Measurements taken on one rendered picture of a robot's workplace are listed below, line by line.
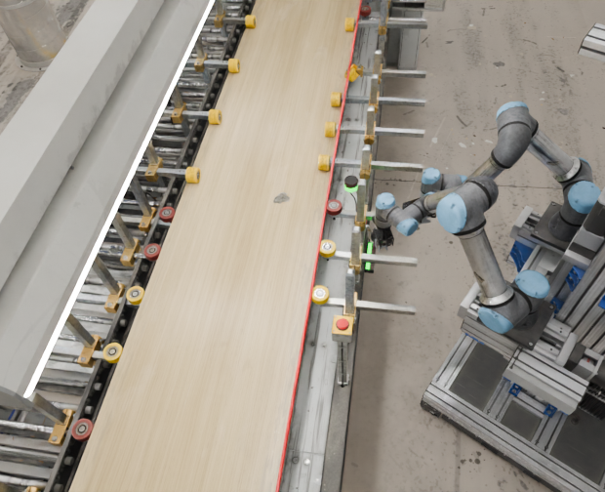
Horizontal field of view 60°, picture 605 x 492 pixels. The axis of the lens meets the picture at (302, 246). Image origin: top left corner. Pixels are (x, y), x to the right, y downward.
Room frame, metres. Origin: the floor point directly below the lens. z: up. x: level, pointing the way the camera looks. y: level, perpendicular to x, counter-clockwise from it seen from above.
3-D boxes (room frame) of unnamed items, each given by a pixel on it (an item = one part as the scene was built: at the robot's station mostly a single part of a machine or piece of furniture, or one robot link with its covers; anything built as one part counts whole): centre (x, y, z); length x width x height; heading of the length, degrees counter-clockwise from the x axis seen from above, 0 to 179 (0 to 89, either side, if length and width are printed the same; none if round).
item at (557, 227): (1.26, -1.13, 1.09); 0.15 x 0.15 x 0.10
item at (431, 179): (1.54, -0.60, 1.12); 0.09 x 0.08 x 0.11; 75
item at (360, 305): (1.11, -0.24, 0.83); 0.43 x 0.03 x 0.04; 76
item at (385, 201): (1.34, -0.35, 1.22); 0.09 x 0.08 x 0.11; 32
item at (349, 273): (1.09, -0.17, 0.92); 0.03 x 0.03 x 0.48; 76
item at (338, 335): (0.84, -0.11, 1.18); 0.07 x 0.07 x 0.08; 76
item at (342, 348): (0.84, -0.11, 0.93); 0.05 x 0.04 x 0.45; 166
